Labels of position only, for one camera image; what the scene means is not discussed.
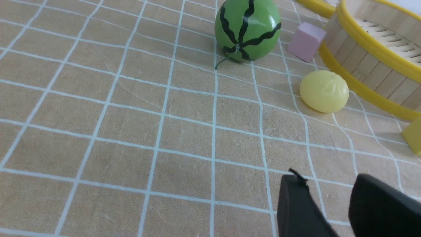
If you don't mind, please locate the checkered beige tablecloth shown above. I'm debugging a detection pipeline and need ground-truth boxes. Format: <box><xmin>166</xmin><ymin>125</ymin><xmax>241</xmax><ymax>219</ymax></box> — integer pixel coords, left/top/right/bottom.
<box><xmin>0</xmin><ymin>0</ymin><xmax>420</xmax><ymax>237</ymax></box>

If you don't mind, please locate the bamboo steamer tray yellow rim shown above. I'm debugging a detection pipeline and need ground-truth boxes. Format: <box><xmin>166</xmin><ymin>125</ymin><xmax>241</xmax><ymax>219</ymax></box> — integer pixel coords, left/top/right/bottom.
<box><xmin>319</xmin><ymin>0</ymin><xmax>420</xmax><ymax>120</ymax></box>

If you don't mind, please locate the yellow bun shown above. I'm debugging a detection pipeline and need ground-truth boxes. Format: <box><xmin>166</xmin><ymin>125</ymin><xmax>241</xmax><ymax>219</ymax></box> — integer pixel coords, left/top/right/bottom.
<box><xmin>299</xmin><ymin>69</ymin><xmax>349</xmax><ymax>114</ymax></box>

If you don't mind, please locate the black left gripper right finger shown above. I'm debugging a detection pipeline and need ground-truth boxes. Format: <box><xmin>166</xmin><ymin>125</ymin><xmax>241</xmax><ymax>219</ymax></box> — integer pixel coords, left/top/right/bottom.
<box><xmin>348</xmin><ymin>173</ymin><xmax>421</xmax><ymax>237</ymax></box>

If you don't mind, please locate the bamboo steamer lid yellow rim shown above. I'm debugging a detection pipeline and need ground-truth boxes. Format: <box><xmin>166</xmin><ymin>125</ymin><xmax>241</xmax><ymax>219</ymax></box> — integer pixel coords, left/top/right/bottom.
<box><xmin>296</xmin><ymin>0</ymin><xmax>340</xmax><ymax>19</ymax></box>

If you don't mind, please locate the pink foam cube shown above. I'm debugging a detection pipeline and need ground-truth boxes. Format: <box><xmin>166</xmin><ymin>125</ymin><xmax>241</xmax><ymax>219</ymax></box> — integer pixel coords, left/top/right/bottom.
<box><xmin>287</xmin><ymin>22</ymin><xmax>327</xmax><ymax>63</ymax></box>

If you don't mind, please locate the green toy watermelon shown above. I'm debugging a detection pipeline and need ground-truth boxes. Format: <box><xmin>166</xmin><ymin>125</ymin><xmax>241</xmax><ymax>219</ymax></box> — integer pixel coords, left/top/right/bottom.
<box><xmin>214</xmin><ymin>0</ymin><xmax>282</xmax><ymax>63</ymax></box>

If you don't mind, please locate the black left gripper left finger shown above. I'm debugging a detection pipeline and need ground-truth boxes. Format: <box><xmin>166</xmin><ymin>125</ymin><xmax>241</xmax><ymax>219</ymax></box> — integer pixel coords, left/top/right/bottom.
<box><xmin>277</xmin><ymin>169</ymin><xmax>338</xmax><ymax>237</ymax></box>

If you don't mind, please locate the yellow foam cube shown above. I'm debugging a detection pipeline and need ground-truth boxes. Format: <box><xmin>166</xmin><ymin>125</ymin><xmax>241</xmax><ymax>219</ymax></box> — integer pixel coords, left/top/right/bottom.
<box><xmin>401</xmin><ymin>116</ymin><xmax>421</xmax><ymax>156</ymax></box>

